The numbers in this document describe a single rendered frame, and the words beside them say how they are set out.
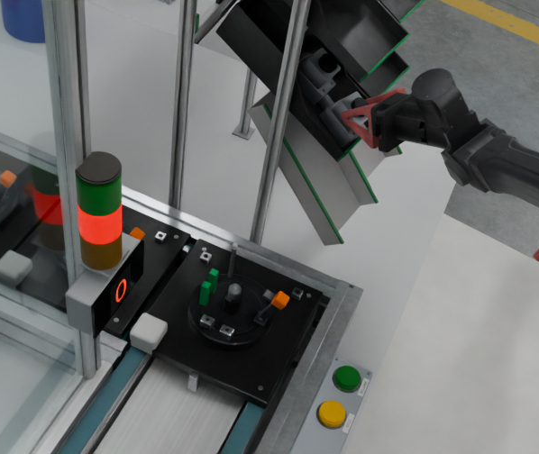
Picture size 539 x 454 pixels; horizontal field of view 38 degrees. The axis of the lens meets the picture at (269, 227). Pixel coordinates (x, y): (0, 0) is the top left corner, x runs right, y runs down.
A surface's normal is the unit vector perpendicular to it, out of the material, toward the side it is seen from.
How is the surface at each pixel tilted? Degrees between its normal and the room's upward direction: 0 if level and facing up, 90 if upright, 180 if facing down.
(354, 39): 25
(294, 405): 0
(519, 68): 0
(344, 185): 45
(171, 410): 0
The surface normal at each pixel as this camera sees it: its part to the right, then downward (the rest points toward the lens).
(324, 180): 0.68, -0.11
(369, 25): 0.48, -0.37
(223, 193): 0.14, -0.65
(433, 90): -0.43, -0.54
